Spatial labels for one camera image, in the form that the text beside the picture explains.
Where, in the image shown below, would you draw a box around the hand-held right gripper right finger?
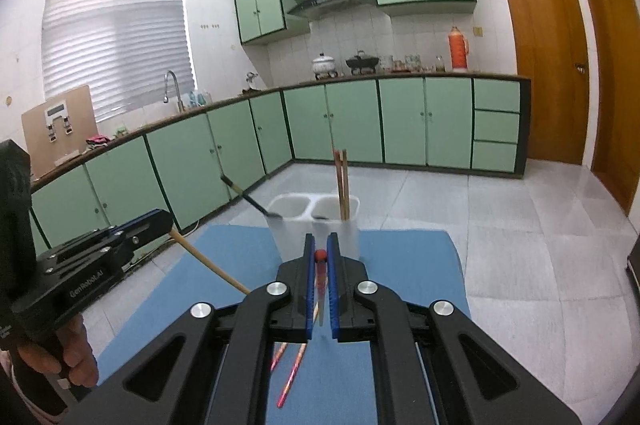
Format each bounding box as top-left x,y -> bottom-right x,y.
326,232 -> 580,425

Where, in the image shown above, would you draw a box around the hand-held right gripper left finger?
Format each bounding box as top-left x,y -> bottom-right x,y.
82,232 -> 318,425

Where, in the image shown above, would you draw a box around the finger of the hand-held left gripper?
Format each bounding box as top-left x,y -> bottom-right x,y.
110,211 -> 157,238
122,209 -> 174,262

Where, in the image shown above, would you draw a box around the red chopstick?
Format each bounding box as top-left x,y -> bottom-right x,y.
276,344 -> 307,409
270,342 -> 289,372
314,249 -> 329,327

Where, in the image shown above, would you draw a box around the white utensil holder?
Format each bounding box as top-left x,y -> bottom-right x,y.
265,193 -> 362,266

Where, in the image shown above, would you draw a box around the wooden chopstick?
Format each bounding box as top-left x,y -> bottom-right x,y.
331,147 -> 343,221
340,149 -> 350,222

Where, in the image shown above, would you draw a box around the person's left hand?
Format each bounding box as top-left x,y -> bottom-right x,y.
11,315 -> 100,390

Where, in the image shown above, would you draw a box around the blue table mat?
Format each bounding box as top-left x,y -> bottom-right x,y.
95,225 -> 472,425

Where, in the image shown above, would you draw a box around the wooden board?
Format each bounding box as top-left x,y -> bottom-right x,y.
21,85 -> 96,180

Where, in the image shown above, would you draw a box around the steel kitchen faucet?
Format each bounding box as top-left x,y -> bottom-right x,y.
164,70 -> 185,114

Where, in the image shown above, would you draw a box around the white window blinds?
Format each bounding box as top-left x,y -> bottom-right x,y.
41,0 -> 198,123

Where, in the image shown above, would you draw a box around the green base kitchen cabinet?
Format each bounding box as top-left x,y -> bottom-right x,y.
27,75 -> 532,256

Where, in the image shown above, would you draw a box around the green cabinet drawer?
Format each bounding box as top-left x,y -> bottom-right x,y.
471,141 -> 518,174
472,77 -> 521,113
472,110 -> 520,144

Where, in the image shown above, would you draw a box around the white cooking pot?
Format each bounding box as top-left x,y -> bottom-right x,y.
312,52 -> 337,79

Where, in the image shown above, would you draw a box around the black wok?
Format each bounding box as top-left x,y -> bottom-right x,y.
345,50 -> 379,74

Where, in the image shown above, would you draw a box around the orange thermos flask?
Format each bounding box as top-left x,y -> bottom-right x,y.
448,26 -> 471,72

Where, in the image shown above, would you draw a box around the black range hood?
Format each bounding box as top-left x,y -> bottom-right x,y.
286,0 -> 376,16

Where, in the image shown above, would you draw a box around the black cabinet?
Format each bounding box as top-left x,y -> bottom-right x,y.
626,235 -> 640,293

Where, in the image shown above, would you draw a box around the brown wooden door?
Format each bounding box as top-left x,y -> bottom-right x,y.
579,0 -> 640,218
494,0 -> 591,166

